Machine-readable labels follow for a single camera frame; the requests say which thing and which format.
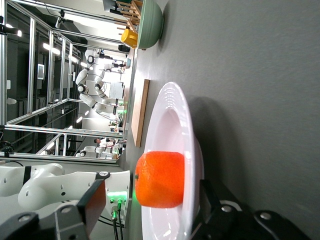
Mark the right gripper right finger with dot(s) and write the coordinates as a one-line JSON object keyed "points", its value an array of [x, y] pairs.
{"points": [[207, 200]]}

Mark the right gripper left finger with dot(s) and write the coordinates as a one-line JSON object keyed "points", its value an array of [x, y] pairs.
{"points": [[93, 202]]}

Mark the orange fruit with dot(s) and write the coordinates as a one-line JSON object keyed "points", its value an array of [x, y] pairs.
{"points": [[160, 180]]}

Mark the white round plate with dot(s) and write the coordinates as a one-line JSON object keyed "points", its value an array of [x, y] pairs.
{"points": [[172, 125]]}

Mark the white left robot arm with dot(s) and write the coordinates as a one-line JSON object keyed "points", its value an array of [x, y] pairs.
{"points": [[50, 185]]}

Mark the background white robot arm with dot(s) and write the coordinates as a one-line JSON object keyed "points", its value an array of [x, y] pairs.
{"points": [[87, 97], [90, 151]]}

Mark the person in white coat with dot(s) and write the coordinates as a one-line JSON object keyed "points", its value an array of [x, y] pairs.
{"points": [[106, 143]]}

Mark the wooden cutting board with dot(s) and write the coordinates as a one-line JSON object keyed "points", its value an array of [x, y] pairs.
{"points": [[140, 112]]}

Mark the yellow cup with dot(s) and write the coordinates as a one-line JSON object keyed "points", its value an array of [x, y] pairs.
{"points": [[129, 38]]}

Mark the light green bowl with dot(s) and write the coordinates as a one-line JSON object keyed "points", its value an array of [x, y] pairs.
{"points": [[150, 25]]}

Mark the wooden peg drying rack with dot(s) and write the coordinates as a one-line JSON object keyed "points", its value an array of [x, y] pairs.
{"points": [[130, 15]]}

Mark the aluminium frame cage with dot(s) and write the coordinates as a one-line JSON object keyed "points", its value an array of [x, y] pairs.
{"points": [[30, 75]]}

